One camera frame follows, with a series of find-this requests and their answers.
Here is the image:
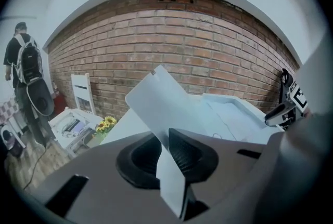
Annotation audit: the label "white wooden chair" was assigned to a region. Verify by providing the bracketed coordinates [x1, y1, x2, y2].
[70, 73, 96, 115]

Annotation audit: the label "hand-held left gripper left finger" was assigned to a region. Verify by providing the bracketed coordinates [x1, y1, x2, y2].
[43, 131, 181, 221]

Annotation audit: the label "white device on side table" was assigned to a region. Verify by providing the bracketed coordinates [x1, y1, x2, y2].
[58, 115, 82, 132]

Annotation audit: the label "red gas cylinder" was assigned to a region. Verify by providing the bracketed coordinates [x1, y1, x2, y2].
[52, 82, 66, 115]

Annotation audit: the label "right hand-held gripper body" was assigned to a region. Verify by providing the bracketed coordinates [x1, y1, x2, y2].
[279, 68, 310, 130]

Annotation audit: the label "white square table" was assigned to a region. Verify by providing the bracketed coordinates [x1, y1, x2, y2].
[100, 93, 286, 149]

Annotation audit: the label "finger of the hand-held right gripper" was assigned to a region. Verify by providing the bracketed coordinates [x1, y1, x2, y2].
[264, 102, 297, 127]

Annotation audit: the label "black floor cable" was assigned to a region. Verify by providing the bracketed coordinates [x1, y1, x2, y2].
[22, 139, 48, 190]

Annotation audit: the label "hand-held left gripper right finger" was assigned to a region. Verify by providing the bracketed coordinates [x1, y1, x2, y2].
[168, 128, 269, 220]

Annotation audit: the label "yellow sunflowers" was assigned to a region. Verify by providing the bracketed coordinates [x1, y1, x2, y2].
[94, 116, 118, 136]

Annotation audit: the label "checkered cloth table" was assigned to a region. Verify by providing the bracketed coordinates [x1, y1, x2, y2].
[0, 99, 27, 150]

